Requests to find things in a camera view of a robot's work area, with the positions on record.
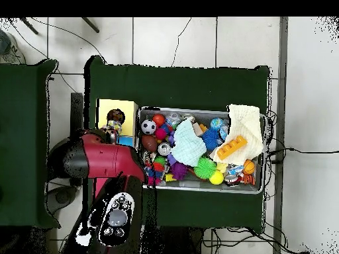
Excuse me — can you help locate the black drink can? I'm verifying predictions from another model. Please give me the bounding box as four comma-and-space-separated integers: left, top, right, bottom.
158, 142, 172, 156

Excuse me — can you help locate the mint green cloth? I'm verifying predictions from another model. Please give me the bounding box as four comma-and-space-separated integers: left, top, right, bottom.
170, 118, 208, 167

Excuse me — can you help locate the wooden box with three holes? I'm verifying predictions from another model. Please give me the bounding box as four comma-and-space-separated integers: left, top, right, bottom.
92, 99, 139, 198

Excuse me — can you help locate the shallow mesh bin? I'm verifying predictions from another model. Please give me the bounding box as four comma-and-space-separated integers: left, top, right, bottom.
136, 106, 267, 194

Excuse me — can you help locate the brown toy football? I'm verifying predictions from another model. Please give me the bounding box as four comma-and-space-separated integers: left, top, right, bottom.
141, 134, 159, 153

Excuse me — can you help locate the black and white soccer ball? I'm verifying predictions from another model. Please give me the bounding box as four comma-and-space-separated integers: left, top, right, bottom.
140, 119, 158, 136

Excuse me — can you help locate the blue spiky ball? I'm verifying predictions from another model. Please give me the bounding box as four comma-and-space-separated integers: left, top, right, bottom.
201, 128, 222, 151

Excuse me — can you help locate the green spiky ball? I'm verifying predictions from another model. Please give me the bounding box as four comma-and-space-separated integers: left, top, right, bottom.
193, 156, 217, 181

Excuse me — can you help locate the dark green tablecloth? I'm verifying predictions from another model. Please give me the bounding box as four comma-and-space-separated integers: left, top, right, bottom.
0, 58, 62, 229
83, 55, 271, 230

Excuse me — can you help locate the yellow ball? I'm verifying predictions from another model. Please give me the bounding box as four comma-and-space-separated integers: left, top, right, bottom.
209, 169, 225, 185

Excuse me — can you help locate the orange toy brick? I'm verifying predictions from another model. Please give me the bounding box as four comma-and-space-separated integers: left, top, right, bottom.
217, 135, 249, 161

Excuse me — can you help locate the cream knitted cloth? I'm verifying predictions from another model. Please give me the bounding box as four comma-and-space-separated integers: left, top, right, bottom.
213, 103, 265, 167

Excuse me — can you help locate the small orange basketball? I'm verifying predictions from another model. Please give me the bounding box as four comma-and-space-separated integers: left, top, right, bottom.
242, 159, 256, 175

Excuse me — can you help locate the black upright bar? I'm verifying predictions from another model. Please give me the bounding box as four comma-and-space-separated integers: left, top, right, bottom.
70, 92, 85, 133

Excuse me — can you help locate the black tripod leg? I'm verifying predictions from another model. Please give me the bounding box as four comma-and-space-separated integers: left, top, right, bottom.
81, 17, 101, 34
19, 17, 40, 35

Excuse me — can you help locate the person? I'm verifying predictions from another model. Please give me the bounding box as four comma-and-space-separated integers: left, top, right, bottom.
0, 28, 26, 65

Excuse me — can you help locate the thin black floor cable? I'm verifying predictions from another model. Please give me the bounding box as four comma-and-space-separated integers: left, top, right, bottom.
170, 17, 192, 67

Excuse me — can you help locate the thick black floor cable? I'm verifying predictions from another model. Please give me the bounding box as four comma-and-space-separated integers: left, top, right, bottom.
267, 147, 339, 165

